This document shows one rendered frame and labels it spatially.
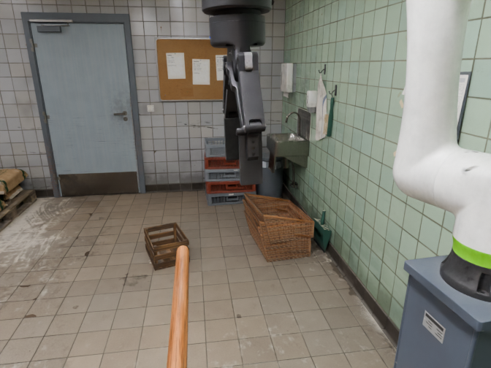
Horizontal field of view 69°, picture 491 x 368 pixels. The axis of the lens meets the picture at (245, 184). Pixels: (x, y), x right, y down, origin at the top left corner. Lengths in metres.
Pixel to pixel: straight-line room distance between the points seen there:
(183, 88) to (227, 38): 4.13
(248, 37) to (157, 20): 4.19
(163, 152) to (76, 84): 1.28
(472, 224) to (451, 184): 0.08
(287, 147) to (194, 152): 1.53
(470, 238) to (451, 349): 0.22
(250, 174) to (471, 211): 0.44
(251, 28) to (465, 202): 0.50
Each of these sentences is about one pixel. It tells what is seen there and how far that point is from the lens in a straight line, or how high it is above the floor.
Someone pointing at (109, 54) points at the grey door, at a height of 1.73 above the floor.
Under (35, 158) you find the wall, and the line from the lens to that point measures 5.14.
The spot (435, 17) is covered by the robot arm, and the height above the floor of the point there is 1.69.
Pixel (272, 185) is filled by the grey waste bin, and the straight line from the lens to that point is 4.39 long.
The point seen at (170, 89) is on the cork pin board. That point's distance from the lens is 4.62.
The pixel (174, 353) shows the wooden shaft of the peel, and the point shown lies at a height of 1.20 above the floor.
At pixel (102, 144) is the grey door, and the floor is 0.66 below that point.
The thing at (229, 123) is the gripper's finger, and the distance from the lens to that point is 0.59.
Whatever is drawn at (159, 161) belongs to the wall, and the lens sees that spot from 4.79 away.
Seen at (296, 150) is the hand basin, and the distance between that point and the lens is 3.69.
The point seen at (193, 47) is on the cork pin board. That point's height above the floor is 1.81.
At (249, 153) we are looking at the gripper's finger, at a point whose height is 1.50.
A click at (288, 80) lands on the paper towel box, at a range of 4.18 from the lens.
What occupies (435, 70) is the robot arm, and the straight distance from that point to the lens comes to 0.79.
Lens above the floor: 1.61
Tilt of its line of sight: 18 degrees down
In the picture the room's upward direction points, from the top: straight up
